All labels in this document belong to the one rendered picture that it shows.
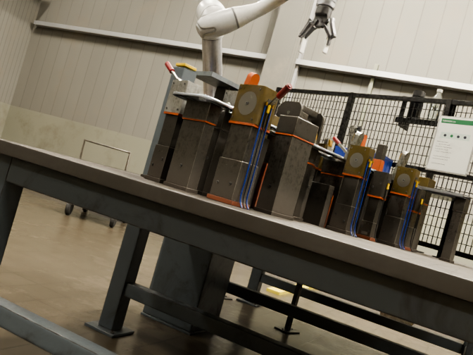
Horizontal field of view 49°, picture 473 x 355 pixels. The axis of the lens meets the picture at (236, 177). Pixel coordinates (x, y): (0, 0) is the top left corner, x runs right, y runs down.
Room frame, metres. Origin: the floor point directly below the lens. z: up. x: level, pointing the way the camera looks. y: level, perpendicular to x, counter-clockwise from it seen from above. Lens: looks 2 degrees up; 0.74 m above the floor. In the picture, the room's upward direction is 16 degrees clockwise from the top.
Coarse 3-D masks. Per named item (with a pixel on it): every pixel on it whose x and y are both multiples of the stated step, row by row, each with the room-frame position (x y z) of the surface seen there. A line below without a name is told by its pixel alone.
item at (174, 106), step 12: (180, 84) 1.79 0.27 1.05; (192, 84) 1.77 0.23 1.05; (168, 96) 1.82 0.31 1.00; (168, 108) 1.80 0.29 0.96; (180, 108) 1.76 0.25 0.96; (168, 120) 1.80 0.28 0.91; (180, 120) 1.78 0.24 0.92; (168, 132) 1.79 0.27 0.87; (156, 144) 1.81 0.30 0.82; (168, 144) 1.77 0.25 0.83; (156, 156) 1.80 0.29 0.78; (168, 156) 1.77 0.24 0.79; (156, 168) 1.79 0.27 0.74; (168, 168) 1.78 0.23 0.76; (156, 180) 1.77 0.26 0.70
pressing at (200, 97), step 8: (184, 96) 1.73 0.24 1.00; (192, 96) 1.68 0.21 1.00; (200, 96) 1.64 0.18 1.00; (208, 96) 1.57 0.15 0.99; (224, 104) 1.60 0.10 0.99; (272, 128) 1.88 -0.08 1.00; (320, 152) 2.17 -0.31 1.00; (328, 152) 2.11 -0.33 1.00; (336, 160) 2.30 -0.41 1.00; (344, 160) 2.22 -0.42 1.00
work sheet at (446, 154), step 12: (444, 120) 2.82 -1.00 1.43; (456, 120) 2.77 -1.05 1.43; (468, 120) 2.73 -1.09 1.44; (444, 132) 2.81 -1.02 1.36; (456, 132) 2.76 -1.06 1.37; (468, 132) 2.72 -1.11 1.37; (432, 144) 2.84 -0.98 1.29; (444, 144) 2.79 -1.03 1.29; (456, 144) 2.75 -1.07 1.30; (468, 144) 2.71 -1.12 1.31; (432, 156) 2.83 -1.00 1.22; (444, 156) 2.78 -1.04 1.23; (456, 156) 2.74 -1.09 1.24; (468, 156) 2.70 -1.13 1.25; (432, 168) 2.81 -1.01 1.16; (444, 168) 2.77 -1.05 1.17; (456, 168) 2.73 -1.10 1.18; (468, 168) 2.68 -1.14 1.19
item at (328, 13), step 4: (316, 8) 2.36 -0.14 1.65; (320, 8) 2.34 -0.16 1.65; (324, 8) 2.33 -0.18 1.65; (328, 8) 2.34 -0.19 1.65; (316, 12) 2.35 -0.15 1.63; (320, 12) 2.34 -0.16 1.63; (324, 12) 2.33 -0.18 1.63; (328, 12) 2.34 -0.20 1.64; (316, 16) 2.38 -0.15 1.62; (320, 16) 2.36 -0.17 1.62; (324, 16) 2.35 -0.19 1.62; (328, 16) 2.34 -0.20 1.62; (324, 20) 2.34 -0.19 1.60; (316, 24) 2.37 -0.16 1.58; (320, 24) 2.36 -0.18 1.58
